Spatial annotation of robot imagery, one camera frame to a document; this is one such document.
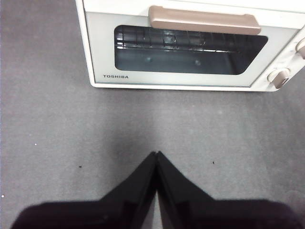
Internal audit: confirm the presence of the beige oven knob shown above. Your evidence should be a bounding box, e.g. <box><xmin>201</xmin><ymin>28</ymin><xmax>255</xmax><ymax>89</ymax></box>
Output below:
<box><xmin>295</xmin><ymin>37</ymin><xmax>305</xmax><ymax>59</ymax></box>
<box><xmin>266</xmin><ymin>67</ymin><xmax>292</xmax><ymax>90</ymax></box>

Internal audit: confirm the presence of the cream Toshiba toaster oven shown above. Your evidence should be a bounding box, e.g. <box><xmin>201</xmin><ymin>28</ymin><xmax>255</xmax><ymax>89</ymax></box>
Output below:
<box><xmin>75</xmin><ymin>0</ymin><xmax>305</xmax><ymax>93</ymax></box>

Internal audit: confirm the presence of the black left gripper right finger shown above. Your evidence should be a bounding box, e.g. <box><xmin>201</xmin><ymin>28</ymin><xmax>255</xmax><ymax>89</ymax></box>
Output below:
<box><xmin>156</xmin><ymin>151</ymin><xmax>305</xmax><ymax>229</ymax></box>

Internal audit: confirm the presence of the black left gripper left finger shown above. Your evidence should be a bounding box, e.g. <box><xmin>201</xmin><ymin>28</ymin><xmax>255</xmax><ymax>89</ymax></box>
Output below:
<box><xmin>10</xmin><ymin>152</ymin><xmax>158</xmax><ymax>229</ymax></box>

